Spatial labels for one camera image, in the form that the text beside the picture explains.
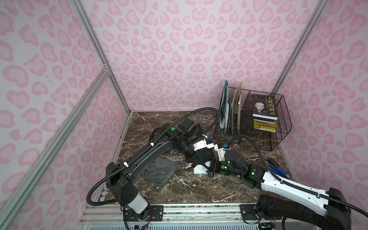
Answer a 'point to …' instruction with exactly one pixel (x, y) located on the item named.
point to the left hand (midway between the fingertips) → (202, 162)
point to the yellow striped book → (265, 124)
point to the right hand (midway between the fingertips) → (203, 164)
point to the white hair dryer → (200, 169)
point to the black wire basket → (252, 118)
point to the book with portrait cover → (265, 106)
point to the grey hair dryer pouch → (160, 171)
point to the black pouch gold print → (206, 155)
